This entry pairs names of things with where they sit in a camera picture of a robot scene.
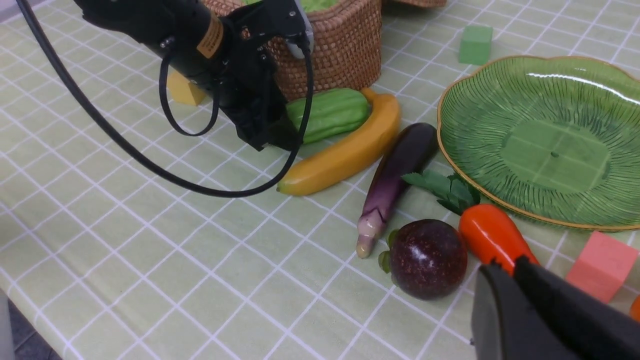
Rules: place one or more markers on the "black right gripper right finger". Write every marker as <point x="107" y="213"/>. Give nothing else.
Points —
<point x="590" y="328"/>

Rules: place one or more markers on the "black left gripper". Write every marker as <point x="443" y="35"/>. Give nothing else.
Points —
<point x="257" y="107"/>

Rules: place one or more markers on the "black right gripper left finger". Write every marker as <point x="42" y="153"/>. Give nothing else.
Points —
<point x="506" y="326"/>

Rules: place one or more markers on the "green bitter gourd toy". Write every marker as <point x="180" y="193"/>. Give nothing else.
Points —
<point x="334" y="112"/>

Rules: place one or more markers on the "orange toy carrot green leaves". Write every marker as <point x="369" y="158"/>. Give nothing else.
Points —
<point x="488" y="232"/>

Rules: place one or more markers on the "dark purple toy mangosteen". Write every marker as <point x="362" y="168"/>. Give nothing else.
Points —
<point x="426" y="259"/>

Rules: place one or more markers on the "yellow toy banana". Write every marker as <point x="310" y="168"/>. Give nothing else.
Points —
<point x="352" y="154"/>

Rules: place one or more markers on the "purple toy eggplant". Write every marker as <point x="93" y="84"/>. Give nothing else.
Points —
<point x="414" y="147"/>

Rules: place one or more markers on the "orange toy mango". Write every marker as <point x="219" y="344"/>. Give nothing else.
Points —
<point x="634" y="311"/>

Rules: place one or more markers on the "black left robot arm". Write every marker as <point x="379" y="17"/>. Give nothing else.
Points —
<point x="224" y="56"/>

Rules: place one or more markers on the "coral red foam cube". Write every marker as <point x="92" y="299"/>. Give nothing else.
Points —
<point x="602" y="266"/>

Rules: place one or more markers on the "yellow foam cube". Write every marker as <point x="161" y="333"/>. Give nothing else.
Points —
<point x="183" y="91"/>

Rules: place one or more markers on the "woven wicker basket green lining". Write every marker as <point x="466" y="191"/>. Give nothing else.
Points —
<point x="346" y="51"/>

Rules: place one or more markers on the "green checked tablecloth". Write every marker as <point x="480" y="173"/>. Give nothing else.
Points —
<point x="109" y="262"/>

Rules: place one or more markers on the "green leaf-shaped glass plate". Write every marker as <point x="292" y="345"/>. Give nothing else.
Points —
<point x="553" y="139"/>

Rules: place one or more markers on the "woven wicker basket lid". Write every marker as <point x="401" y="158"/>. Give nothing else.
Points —
<point x="423" y="4"/>

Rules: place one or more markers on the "green foam cube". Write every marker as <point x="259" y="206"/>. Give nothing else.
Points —
<point x="476" y="45"/>

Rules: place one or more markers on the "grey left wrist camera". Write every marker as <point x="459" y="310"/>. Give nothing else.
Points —
<point x="302" y="26"/>

